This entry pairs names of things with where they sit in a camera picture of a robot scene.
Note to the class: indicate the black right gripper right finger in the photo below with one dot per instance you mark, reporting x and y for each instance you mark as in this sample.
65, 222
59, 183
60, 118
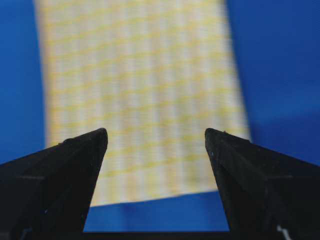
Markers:
266, 195

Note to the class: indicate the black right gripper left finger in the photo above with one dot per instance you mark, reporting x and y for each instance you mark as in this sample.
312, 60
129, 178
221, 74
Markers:
46, 195

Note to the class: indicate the yellow checked towel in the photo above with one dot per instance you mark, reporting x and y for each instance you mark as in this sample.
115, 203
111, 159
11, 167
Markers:
155, 74

